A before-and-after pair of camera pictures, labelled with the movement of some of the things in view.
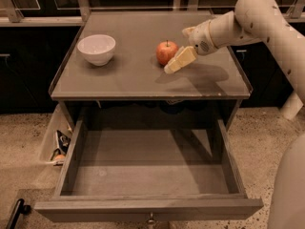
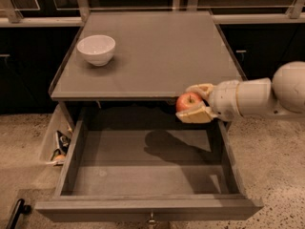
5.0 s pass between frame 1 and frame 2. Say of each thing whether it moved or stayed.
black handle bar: stayed
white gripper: moved
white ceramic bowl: stayed
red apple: moved
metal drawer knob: stayed
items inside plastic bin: stayed
